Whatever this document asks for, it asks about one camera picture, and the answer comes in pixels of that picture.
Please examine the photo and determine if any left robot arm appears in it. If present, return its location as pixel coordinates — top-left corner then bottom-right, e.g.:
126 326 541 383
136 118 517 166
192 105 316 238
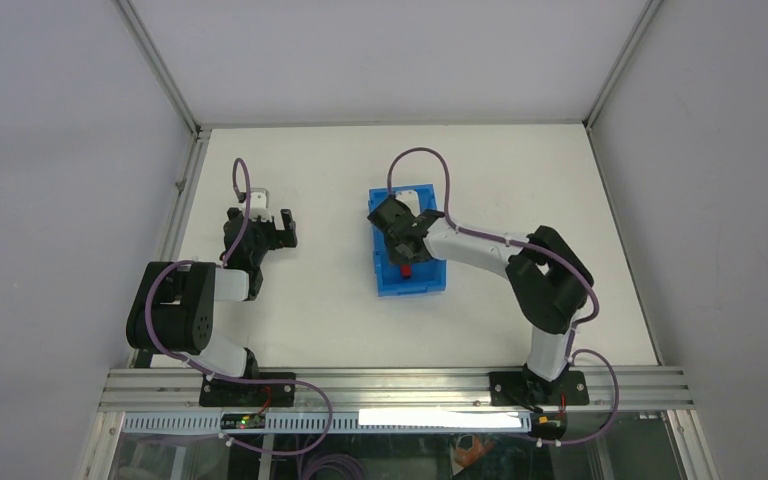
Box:
126 207 298 406

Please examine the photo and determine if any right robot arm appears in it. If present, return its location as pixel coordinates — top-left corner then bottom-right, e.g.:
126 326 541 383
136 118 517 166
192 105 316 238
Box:
368 195 597 405

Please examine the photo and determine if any blue plastic bin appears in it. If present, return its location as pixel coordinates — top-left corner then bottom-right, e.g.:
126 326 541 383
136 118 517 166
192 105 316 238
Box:
371 184 447 297

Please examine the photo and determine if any left controller board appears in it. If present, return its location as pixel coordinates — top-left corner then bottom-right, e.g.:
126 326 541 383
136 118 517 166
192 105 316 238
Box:
220 413 266 431

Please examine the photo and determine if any controller board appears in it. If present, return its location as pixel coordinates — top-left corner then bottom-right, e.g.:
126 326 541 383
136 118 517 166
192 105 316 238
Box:
220 413 266 431
530 413 565 431

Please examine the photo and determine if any right controller board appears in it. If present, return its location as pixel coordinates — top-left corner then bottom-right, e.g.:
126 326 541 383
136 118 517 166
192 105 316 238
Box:
530 413 565 431

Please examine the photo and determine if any orange object below table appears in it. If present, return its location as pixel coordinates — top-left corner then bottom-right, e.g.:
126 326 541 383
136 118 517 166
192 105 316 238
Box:
450 434 495 473

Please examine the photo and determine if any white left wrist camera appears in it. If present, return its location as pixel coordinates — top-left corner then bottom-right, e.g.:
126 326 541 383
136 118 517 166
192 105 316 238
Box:
245 188 270 211

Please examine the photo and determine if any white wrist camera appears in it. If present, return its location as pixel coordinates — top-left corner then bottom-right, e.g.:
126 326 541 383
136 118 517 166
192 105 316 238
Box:
245 188 270 211
395 190 420 211

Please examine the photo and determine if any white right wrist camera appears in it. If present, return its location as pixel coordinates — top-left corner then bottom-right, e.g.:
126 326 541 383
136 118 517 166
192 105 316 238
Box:
395 190 420 211

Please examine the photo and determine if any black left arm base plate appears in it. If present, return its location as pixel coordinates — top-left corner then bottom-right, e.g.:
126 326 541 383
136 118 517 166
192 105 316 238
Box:
198 371 296 409

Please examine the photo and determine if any white slotted cable duct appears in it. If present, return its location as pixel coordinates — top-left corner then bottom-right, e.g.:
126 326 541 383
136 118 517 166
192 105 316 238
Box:
122 409 531 435

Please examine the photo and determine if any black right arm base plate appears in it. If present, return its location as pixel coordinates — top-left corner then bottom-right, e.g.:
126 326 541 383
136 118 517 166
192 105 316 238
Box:
488 370 590 408

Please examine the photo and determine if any aluminium front rail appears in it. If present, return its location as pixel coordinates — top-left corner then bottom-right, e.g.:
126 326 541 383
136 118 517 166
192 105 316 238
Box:
98 366 694 412

